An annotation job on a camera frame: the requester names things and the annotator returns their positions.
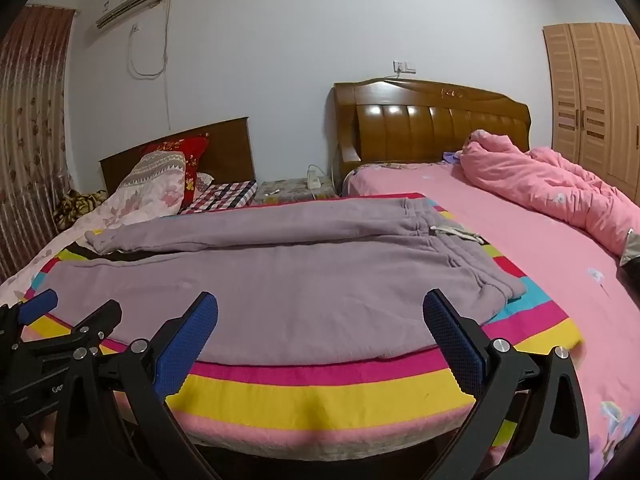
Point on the small dark wooden headboard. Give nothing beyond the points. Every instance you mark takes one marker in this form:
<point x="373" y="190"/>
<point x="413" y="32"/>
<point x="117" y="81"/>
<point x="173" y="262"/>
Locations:
<point x="230" y="145"/>

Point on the cloth-covered nightstand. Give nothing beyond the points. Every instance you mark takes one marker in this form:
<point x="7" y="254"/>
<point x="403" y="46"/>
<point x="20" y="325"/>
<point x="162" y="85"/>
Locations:
<point x="285" y="191"/>

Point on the floral zigzag pillow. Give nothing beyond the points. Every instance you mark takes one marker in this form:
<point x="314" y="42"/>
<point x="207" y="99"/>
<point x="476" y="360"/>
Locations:
<point x="155" y="180"/>

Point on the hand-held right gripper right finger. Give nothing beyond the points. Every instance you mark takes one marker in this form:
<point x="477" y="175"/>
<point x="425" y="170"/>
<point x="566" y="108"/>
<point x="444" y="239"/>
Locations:
<point x="452" y="345"/>

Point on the white power strip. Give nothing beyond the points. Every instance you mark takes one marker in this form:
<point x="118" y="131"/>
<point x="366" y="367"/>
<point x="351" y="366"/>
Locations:
<point x="313" y="179"/>

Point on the rainbow striped blanket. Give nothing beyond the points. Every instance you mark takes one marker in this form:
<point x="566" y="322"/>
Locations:
<point x="310" y="400"/>

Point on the pink quilt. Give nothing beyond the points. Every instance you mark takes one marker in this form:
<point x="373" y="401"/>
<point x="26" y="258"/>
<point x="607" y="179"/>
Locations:
<point x="550" y="185"/>

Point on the light wooden wardrobe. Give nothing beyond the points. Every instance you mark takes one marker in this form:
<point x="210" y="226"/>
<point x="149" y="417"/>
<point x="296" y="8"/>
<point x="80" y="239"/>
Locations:
<point x="595" y="100"/>

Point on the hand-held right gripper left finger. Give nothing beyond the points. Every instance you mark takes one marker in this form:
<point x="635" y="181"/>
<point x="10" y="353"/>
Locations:
<point x="187" y="345"/>

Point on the light purple pants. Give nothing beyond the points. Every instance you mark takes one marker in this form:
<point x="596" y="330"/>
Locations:
<point x="275" y="285"/>

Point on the pink floral bed sheet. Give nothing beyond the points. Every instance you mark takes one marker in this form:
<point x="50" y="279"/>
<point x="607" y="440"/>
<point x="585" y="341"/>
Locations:
<point x="525" y="240"/>

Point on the white wall socket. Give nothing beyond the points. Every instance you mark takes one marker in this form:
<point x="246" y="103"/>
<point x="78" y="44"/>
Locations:
<point x="404" y="66"/>

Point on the tiger print blanket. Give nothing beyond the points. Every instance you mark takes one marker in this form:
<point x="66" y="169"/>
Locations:
<point x="75" y="207"/>

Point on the small purple cloth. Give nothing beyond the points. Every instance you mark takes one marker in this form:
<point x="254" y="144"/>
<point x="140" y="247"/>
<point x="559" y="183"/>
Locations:
<point x="451" y="156"/>

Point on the plaid cloth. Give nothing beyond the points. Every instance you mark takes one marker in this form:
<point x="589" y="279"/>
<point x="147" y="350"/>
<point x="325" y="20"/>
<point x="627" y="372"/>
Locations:
<point x="225" y="194"/>

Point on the brown floral curtain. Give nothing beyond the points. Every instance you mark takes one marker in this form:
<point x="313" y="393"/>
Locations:
<point x="30" y="135"/>

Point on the large glossy wooden headboard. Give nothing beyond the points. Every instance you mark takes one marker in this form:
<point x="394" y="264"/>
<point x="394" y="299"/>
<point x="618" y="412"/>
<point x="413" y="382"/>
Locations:
<point x="425" y="125"/>

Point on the red embroidered pillow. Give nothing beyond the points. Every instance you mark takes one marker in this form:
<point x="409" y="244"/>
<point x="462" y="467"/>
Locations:
<point x="192" y="160"/>

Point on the dark cloth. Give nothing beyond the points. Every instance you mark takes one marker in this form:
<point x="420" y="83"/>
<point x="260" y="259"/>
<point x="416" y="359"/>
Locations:
<point x="631" y="260"/>

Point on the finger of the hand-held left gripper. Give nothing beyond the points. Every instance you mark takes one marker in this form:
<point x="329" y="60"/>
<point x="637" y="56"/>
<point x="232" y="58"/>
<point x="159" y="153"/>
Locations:
<point x="100" y="317"/>
<point x="39" y="304"/>

